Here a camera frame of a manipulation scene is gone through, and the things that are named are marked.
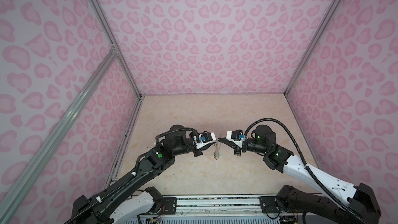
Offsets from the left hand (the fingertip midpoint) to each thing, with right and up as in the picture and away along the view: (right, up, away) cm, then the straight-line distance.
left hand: (213, 135), depth 67 cm
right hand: (+3, -1, 0) cm, 4 cm away
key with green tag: (+4, -14, +21) cm, 25 cm away
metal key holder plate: (+2, -5, 0) cm, 5 cm away
